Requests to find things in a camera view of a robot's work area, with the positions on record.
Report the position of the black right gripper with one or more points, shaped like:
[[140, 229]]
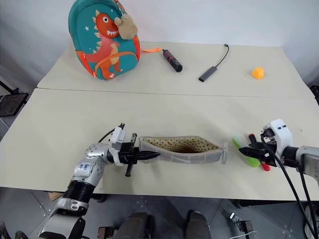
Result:
[[272, 152]]

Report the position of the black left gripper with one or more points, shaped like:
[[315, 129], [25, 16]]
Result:
[[130, 156]]

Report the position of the green highlighter pen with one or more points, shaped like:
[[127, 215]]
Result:
[[252, 161]]

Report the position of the grey checked pencil pouch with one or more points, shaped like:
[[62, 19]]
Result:
[[184, 147]]

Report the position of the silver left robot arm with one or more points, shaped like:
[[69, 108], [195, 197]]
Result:
[[84, 174]]

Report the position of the metal clamp on floor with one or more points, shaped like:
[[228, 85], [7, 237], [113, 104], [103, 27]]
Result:
[[240, 222]]

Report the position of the dark rounded shape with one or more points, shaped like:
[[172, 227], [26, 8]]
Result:
[[198, 224], [135, 225]]

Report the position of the black equipment at room edge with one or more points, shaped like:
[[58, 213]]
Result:
[[315, 94]]

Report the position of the small yellow plastic object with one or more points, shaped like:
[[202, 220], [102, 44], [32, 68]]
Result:
[[258, 74]]

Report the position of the black and red screwdriver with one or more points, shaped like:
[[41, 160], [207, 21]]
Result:
[[172, 60]]

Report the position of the teal dinosaur backpack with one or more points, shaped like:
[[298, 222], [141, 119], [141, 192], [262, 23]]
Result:
[[107, 49]]

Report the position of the beige plush toy pendant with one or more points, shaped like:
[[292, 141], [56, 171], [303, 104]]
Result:
[[127, 28]]

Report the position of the black metal stand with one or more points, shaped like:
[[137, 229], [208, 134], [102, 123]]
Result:
[[11, 102]]

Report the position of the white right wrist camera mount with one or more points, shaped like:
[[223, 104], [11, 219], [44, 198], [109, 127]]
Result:
[[282, 135]]

